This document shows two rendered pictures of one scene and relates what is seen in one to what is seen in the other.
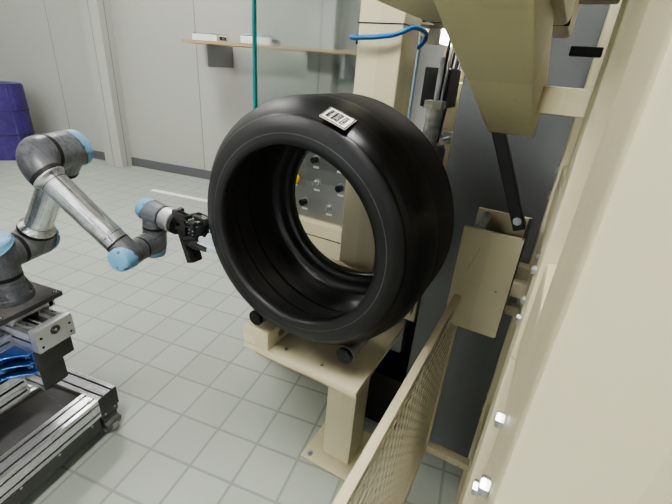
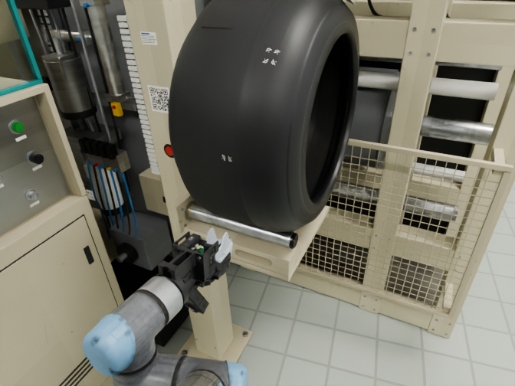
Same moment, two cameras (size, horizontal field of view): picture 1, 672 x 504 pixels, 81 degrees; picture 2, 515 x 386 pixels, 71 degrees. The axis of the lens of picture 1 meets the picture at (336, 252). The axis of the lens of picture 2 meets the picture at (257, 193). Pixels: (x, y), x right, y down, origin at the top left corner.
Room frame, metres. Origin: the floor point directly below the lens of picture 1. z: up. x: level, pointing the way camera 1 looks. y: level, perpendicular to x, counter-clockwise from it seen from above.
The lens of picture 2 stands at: (0.99, 0.96, 1.55)
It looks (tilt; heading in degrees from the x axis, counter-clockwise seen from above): 33 degrees down; 271
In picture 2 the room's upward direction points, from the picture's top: 2 degrees counter-clockwise
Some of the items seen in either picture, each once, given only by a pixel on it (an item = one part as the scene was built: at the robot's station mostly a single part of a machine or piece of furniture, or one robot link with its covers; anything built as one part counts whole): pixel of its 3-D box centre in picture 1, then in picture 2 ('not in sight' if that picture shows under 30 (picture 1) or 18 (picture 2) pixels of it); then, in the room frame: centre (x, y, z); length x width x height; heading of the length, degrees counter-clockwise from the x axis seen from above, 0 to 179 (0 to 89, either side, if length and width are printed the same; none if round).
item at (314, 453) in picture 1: (342, 446); (215, 343); (1.24, -0.10, 0.01); 0.27 x 0.27 x 0.02; 63
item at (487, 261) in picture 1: (487, 270); not in sight; (1.02, -0.44, 1.05); 0.20 x 0.15 x 0.30; 153
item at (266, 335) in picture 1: (291, 308); (238, 241); (1.07, 0.13, 0.83); 0.36 x 0.09 x 0.06; 153
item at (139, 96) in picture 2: not in sight; (147, 102); (1.33, -0.11, 1.19); 0.05 x 0.04 x 0.48; 63
